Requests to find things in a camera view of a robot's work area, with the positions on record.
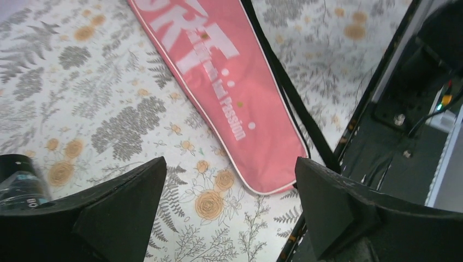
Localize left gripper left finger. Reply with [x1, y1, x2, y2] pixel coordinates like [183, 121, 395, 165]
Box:
[1, 157, 167, 261]

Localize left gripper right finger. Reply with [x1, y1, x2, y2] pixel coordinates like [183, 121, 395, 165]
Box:
[295, 157, 462, 261]

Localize black shuttlecock tube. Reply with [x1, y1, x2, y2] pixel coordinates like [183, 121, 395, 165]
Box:
[1, 154, 51, 211]

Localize pink racket cover bag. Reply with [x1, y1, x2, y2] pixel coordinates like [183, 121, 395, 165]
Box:
[129, 1, 341, 195]

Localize floral patterned table mat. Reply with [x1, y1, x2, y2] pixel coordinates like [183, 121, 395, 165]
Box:
[1, 1, 410, 261]

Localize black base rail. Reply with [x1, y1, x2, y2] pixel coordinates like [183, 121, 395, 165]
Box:
[278, 1, 462, 261]

